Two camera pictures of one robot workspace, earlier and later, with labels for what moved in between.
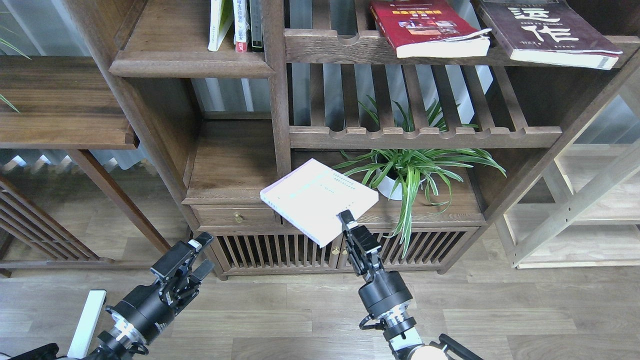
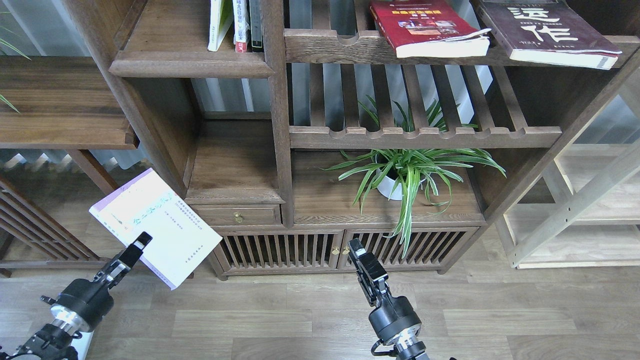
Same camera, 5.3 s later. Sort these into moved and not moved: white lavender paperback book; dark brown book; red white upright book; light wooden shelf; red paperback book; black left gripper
Moved: black left gripper; white lavender paperback book
Not moved: red paperback book; light wooden shelf; dark brown book; red white upright book
